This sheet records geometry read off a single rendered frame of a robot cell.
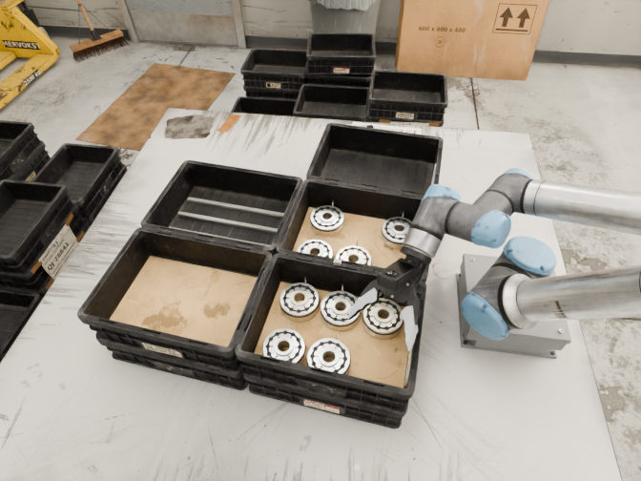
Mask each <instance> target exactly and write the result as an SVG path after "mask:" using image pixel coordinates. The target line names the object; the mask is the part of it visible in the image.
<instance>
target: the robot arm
mask: <svg viewBox="0 0 641 481"><path fill-rule="evenodd" d="M460 200H461V195H460V194H459V193H458V192H457V191H455V190H454V189H452V188H449V187H446V186H444V185H441V184H433V185H431V186H429V188H428V189H427V191H426V193H425V195H424V198H423V199H422V200H421V204H420V206H419V209H418V211H417V213H416V215H415V217H414V220H413V221H412V223H411V225H410V228H409V230H408V232H407V233H404V236H405V239H404V241H403V245H404V246H402V248H401V250H400V252H401V253H403V254H404V255H406V257H405V259H403V258H400V259H398V260H397V261H395V262H393V263H392V264H390V265H388V266H387V267H386V268H385V269H383V270H382V271H380V272H379V273H378V278H377V279H376V280H375V281H373V282H371V283H370V284H369V285H368V286H367V287H366V288H365V289H364V290H363V292H362V293H361V295H360V296H359V298H358V299H357V300H356V302H355V303H354V305H353V307H352V309H351V311H350V313H349V315H348V320H351V319H352V318H354V317H355V316H357V314H358V313H359V312H360V311H362V310H365V309H366V308H367V307H368V306H369V305H370V304H374V303H376V302H378V301H379V297H380V296H381V294H383V297H384V298H385V299H392V300H395V301H396V304H397V305H400V304H401V303H402V304H403V305H404V306H406V308H405V309H404V310H403V311H402V312H401V314H402V319H403V320H404V324H405V326H404V333H405V345H406V348H407V351H410V350H411V348H412V346H413V345H414V342H415V339H416V334H417V333H418V318H419V315H420V311H421V302H420V298H421V296H422V295H423V292H424V287H422V286H421V285H419V282H420V280H421V278H422V276H423V274H424V271H425V269H426V267H427V265H428V264H430V263H431V261H432V259H431V258H435V255H436V253H437V251H438V249H439V247H440V245H441V242H442V240H443V238H444V235H445V234H447V235H449V236H452V237H455V238H458V239H461V240H464V241H469V242H473V243H474V244H476V245H479V246H485V247H489V248H492V249H496V248H499V247H501V246H502V245H503V244H504V243H505V242H506V240H507V237H508V235H509V232H510V229H511V218H510V217H511V215H512V214H513V213H520V214H525V215H531V216H535V217H540V218H546V219H551V220H560V221H565V222H571V223H576V224H582V225H586V226H591V227H597V228H602V229H608V230H612V231H617V232H623V233H628V234H634V235H638V236H641V193H638V192H631V191H623V190H615V189H608V188H600V187H592V186H585V185H577V184H569V183H562V182H553V181H545V180H538V179H533V177H532V175H531V174H530V173H529V172H526V171H524V170H523V169H521V168H511V169H508V170H506V171H505V172H504V173H503V174H501V175H500V176H498V177H497V178H496V179H495V180H494V181H493V183H492V184H491V185H490V186H489V187H488V188H487V189H486V190H485V191H484V192H483V193H482V194H481V195H480V196H479V197H478V198H477V199H476V200H475V201H474V202H473V204H469V203H465V202H461V201H460ZM556 263H557V260H556V256H555V254H554V253H553V251H552V250H551V248H550V247H549V246H548V245H546V244H545V243H543V242H542V241H540V240H537V239H535V238H532V237H523V236H519V237H514V238H512V239H510V240H509V241H508V242H507V243H506V244H505V246H504V248H503V252H502V254H501V255H500V257H499V258H498V259H497V260H496V262H495V263H493V264H492V265H491V267H490V268H489V269H488V270H487V271H486V272H485V274H484V275H483V277H482V278H481V279H480V280H479V281H478V282H477V283H476V284H475V286H474V287H473V288H472V289H471V290H470V292H468V293H467V294H466V297H465V298H464V300H463V301H462V312H463V315H464V317H465V319H466V320H467V322H468V323H469V324H470V325H471V326H472V327H473V328H474V329H475V330H476V331H478V332H479V333H480V334H482V335H483V336H485V337H487V338H489V339H491V340H497V341H499V340H503V339H504V338H505V337H506V336H508V334H509V331H510V330H512V329H527V328H531V327H534V326H535V325H536V324H537V323H538V322H539V321H561V320H585V319H610V318H635V317H641V264H639V265H633V266H625V267H618V268H612V269H604V270H597V271H590V272H583V273H575V274H568V275H561V276H554V277H550V276H549V275H550V274H551V273H553V271H554V267H555V265H556ZM381 291H382V292H381ZM417 292H418V295H417ZM420 293H421V295H420ZM419 295H420V297H419Z"/></svg>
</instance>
